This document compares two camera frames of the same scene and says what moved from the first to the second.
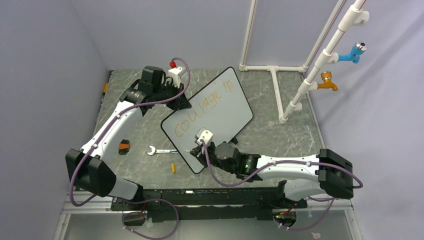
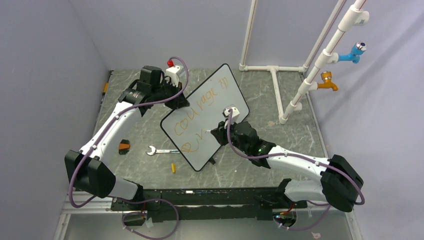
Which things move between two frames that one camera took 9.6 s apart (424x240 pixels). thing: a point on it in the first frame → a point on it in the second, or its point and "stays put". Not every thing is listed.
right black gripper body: [212, 157] → [223, 133]
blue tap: [358, 49] stays put
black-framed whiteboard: [222, 107] stays put
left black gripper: [182, 103] stays put
